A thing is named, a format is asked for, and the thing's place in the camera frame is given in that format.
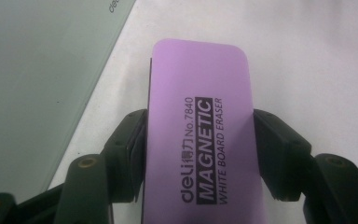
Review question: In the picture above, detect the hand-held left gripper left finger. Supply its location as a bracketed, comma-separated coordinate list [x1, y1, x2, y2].
[101, 108, 149, 204]

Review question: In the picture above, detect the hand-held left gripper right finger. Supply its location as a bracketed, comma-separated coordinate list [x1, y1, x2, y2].
[253, 108, 313, 203]

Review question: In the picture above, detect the purple whiteboard eraser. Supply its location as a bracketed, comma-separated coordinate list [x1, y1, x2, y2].
[141, 38, 269, 224]

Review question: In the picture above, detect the frosted glass whiteboard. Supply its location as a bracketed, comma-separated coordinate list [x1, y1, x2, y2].
[0, 0, 137, 196]

